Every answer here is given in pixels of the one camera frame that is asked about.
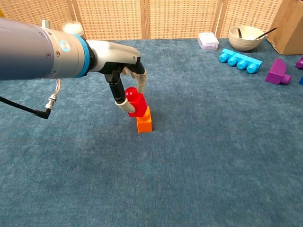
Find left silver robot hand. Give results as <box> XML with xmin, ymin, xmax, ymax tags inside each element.
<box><xmin>86</xmin><ymin>40</ymin><xmax>148</xmax><ymax>113</ymax></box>

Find small red toy block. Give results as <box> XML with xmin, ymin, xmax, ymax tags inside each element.
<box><xmin>125</xmin><ymin>87</ymin><xmax>148</xmax><ymax>118</ymax></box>

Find woven bamboo folding screen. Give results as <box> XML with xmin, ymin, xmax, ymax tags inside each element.
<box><xmin>0</xmin><ymin>0</ymin><xmax>285</xmax><ymax>44</ymax></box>

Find white-lidded glass jar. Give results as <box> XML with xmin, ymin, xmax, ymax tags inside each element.
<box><xmin>62</xmin><ymin>21</ymin><xmax>85</xmax><ymax>37</ymax></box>

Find small orange toy block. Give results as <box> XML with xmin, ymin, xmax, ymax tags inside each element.
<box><xmin>136</xmin><ymin>106</ymin><xmax>153</xmax><ymax>133</ymax></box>

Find clear plastic box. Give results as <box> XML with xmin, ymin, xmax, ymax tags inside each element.
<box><xmin>197</xmin><ymin>32</ymin><xmax>220</xmax><ymax>51</ymax></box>

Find long cyan toy block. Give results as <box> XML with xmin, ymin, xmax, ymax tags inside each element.
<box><xmin>218</xmin><ymin>48</ymin><xmax>263</xmax><ymax>74</ymax></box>

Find beige bowl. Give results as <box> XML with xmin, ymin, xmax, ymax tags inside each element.
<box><xmin>228</xmin><ymin>25</ymin><xmax>265</xmax><ymax>52</ymax></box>

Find metal spoon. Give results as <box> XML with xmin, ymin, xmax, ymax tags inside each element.
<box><xmin>254</xmin><ymin>27</ymin><xmax>278</xmax><ymax>40</ymax></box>

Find purple sloped toy block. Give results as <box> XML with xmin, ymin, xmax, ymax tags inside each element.
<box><xmin>265</xmin><ymin>58</ymin><xmax>292</xmax><ymax>86</ymax></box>

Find cardboard box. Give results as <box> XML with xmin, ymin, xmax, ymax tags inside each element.
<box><xmin>266</xmin><ymin>0</ymin><xmax>303</xmax><ymax>55</ymax></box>

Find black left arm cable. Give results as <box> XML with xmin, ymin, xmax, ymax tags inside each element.
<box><xmin>0</xmin><ymin>79</ymin><xmax>61</xmax><ymax>120</ymax></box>

